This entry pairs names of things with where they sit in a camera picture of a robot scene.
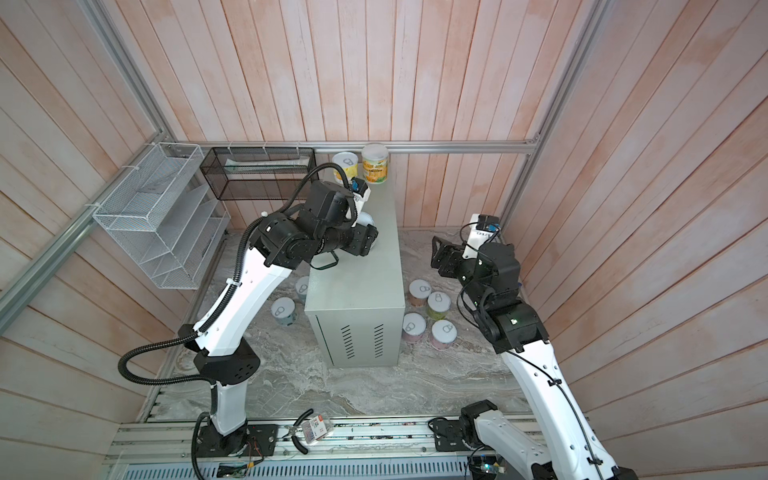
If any teal label can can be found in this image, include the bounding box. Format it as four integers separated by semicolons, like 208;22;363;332
295;276;309;303
356;212;374;226

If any orange yellow label can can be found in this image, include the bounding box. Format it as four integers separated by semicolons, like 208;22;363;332
361;143;389;184

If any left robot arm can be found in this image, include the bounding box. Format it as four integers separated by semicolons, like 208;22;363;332
118;178;378;459

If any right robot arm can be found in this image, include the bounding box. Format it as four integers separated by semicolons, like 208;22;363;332
430;237;637;479

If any green label can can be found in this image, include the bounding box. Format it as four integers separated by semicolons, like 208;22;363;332
427;291;451;321

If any brown label can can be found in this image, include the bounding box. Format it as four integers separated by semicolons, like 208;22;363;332
407;279;432;307

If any light pink label can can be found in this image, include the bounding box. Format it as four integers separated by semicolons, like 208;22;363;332
402;312;427;344

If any grey metal cabinet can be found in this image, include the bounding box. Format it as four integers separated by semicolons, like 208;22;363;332
305;180;405;368

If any blue label can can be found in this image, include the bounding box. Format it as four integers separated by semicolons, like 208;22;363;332
270;297;296;326

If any black mesh wall basket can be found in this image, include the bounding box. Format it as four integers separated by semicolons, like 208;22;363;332
200;146;317;201

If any white wire mesh shelf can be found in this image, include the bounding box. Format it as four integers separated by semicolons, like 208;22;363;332
94;143;230;290

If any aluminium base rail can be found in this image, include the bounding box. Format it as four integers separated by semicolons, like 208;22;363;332
101;413;601;480

